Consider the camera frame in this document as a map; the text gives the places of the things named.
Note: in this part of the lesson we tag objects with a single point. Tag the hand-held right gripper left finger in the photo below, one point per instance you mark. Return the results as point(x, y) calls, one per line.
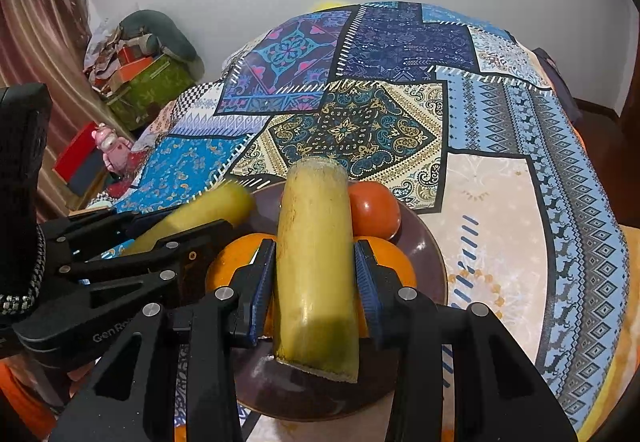
point(262, 287)

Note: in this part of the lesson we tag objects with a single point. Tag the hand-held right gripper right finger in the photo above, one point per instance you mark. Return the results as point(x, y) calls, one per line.
point(367, 287)

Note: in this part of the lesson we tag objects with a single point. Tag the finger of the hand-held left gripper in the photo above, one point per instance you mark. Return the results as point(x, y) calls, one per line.
point(200, 242)
point(90, 227)

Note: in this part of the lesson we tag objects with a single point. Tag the large orange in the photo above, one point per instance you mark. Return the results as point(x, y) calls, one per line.
point(395, 262)
point(230, 257)

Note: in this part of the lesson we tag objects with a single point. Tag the yellow-green banana piece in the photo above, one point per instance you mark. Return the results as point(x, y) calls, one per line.
point(312, 247)

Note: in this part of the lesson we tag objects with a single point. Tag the red tomato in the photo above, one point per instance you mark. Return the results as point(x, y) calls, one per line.
point(372, 209)

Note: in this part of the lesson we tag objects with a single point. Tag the dark brown round plate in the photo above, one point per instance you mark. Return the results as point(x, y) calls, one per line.
point(300, 397)

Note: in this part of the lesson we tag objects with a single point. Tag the red box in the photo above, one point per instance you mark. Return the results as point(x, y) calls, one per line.
point(75, 157)

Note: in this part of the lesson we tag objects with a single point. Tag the pink plush toy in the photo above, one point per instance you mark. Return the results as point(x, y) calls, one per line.
point(112, 147)

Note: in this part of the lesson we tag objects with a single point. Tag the black white checkered cloth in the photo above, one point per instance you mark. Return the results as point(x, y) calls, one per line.
point(195, 97)

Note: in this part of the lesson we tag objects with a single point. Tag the orange cardboard box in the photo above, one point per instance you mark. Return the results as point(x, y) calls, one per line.
point(132, 72)

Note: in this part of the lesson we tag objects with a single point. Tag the striped red beige curtain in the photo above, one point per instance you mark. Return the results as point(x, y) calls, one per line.
point(40, 22)

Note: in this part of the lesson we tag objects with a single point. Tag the blue patchwork printed blanket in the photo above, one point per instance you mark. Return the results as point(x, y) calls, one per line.
point(375, 122)

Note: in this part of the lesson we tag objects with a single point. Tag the orange blanket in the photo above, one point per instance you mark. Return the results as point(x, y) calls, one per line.
point(20, 387)

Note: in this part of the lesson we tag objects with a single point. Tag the grey-green pillow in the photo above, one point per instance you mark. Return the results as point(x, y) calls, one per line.
point(165, 32)

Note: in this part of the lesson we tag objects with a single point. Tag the yellow plastic object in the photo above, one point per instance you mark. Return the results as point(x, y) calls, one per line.
point(327, 4)

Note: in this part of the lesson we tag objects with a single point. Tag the grey bag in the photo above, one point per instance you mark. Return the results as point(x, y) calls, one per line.
point(560, 87)

